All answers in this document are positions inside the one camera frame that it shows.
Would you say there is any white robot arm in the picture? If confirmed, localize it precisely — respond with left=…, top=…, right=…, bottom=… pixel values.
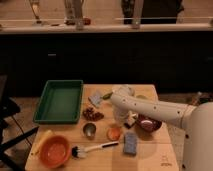
left=110, top=86, right=213, bottom=171

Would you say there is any orange round fruit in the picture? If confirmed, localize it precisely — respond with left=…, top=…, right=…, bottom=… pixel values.
left=107, top=127, right=121, bottom=141

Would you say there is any green plastic tray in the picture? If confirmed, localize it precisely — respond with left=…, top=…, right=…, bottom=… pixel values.
left=33, top=80, right=83, bottom=124

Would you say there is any yellow banana toy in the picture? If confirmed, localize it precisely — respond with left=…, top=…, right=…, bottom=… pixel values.
left=31, top=130, right=53, bottom=155

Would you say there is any black chair frame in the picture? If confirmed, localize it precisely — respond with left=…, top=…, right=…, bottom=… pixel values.
left=0, top=75, right=38, bottom=171

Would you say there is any orange plastic bowl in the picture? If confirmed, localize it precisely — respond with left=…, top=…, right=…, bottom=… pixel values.
left=39, top=135, right=70, bottom=169

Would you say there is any blue sponge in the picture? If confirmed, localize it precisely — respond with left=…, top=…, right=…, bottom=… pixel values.
left=123, top=132, right=137, bottom=156

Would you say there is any dark purple bowl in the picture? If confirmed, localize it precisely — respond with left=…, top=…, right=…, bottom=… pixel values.
left=136, top=114, right=162, bottom=133

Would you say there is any green pepper toy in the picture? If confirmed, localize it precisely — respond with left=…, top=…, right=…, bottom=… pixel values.
left=102, top=92, right=113, bottom=100

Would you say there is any brown grape cluster toy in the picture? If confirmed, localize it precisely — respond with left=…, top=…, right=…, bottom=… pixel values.
left=82, top=107, right=104, bottom=122

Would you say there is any grey blue cloth piece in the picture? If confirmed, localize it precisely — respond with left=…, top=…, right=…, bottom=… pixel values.
left=88, top=91, right=103, bottom=108

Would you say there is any small metal cup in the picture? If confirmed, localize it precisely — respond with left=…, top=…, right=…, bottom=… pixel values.
left=83, top=123, right=96, bottom=139

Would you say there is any white handled dish brush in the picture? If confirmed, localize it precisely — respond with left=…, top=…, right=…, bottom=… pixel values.
left=71, top=141, right=119, bottom=158

